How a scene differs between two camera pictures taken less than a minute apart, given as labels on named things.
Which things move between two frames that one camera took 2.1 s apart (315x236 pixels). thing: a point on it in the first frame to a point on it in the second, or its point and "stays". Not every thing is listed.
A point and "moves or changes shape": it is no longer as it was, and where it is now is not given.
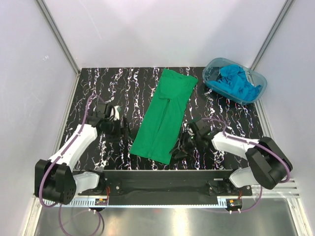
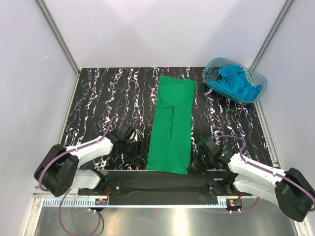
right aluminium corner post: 272,33 stays
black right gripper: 179,144 to 196,164
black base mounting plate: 133,187 stays
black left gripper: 119,134 to 139,154
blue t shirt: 233,78 stays
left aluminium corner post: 58,36 stays
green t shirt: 157,132 moves or changes shape
